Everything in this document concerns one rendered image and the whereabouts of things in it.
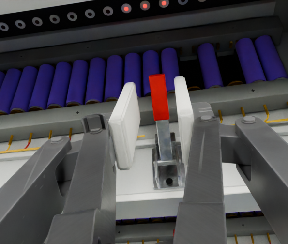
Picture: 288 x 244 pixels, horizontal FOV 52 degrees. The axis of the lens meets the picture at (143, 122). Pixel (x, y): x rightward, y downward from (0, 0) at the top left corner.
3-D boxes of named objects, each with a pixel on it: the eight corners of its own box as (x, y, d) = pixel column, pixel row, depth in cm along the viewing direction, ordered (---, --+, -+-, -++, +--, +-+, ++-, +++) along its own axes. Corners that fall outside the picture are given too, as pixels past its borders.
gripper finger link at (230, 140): (196, 141, 13) (266, 134, 13) (188, 102, 18) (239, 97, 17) (199, 170, 14) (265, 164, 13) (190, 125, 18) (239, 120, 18)
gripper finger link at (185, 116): (177, 114, 14) (193, 112, 14) (173, 76, 21) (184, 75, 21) (183, 166, 15) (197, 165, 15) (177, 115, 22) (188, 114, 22)
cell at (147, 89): (159, 61, 34) (162, 104, 30) (144, 63, 34) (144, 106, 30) (157, 48, 33) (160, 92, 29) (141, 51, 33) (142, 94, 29)
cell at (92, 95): (107, 68, 35) (104, 110, 31) (92, 69, 35) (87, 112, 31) (103, 55, 33) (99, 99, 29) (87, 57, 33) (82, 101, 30)
